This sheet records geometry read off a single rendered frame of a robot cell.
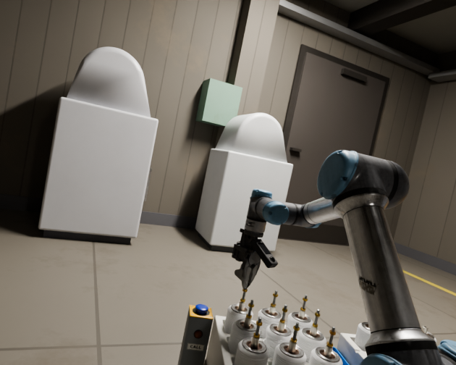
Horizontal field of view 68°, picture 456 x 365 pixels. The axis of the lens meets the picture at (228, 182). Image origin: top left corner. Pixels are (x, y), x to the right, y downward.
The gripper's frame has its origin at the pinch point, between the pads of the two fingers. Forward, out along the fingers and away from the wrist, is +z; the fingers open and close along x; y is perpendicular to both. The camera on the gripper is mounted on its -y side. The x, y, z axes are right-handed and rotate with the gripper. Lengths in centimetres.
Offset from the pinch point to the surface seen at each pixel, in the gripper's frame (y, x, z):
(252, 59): 153, -155, -144
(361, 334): -32.2, -35.4, 11.7
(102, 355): 32, 33, 34
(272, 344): -16.8, 3.5, 12.6
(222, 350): -6.7, 16.1, 16.4
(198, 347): -6.1, 27.2, 12.3
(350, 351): -30.6, -32.5, 18.8
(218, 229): 114, -109, 15
